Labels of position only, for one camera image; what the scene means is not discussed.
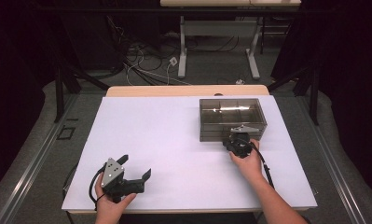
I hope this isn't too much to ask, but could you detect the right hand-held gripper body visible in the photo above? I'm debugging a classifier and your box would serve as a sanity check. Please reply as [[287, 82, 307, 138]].
[[230, 124, 258, 159]]

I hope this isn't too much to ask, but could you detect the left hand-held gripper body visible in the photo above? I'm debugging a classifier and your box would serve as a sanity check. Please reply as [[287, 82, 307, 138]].
[[100, 157, 145, 203]]

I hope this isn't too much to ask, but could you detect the smoky clear drawer organizer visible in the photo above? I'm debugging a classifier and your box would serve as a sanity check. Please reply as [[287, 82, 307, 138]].
[[199, 98, 268, 143]]

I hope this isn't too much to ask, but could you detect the person's right hand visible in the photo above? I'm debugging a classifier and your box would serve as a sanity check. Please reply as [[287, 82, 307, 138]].
[[229, 138, 266, 183]]

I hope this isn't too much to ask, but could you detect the person's left hand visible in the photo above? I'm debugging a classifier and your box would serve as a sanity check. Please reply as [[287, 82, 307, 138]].
[[94, 181, 137, 218]]

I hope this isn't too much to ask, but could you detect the white table cover sheet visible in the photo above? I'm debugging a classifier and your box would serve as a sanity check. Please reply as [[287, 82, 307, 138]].
[[62, 94, 318, 212]]

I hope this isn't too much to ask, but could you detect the black metal stand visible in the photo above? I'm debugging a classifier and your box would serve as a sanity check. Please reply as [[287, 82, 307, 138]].
[[267, 66, 320, 125], [53, 66, 110, 124]]

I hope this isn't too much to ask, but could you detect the white-legged desk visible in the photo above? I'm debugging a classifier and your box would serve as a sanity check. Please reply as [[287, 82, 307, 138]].
[[159, 0, 302, 80]]

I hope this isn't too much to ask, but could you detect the black curtain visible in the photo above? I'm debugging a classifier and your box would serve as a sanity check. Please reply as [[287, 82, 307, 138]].
[[0, 0, 56, 190], [273, 0, 372, 200]]

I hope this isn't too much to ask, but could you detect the black crossbar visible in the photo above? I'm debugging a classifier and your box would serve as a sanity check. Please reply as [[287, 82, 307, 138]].
[[34, 7, 331, 15]]

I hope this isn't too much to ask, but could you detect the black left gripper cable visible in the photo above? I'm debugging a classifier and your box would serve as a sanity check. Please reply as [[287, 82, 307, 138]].
[[89, 166, 108, 204]]

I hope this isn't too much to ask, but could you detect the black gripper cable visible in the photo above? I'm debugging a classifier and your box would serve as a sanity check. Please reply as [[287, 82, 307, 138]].
[[89, 166, 108, 204], [250, 144, 275, 189]]

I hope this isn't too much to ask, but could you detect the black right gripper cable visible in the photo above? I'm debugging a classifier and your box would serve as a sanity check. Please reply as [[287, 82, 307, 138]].
[[250, 144, 275, 189]]

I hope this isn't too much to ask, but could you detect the aluminium floor rail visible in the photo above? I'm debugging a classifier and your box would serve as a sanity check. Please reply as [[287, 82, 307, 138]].
[[0, 92, 79, 224], [298, 96, 366, 224]]

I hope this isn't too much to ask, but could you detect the tangle of floor cables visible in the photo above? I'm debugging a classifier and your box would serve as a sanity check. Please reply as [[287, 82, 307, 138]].
[[105, 15, 194, 87]]

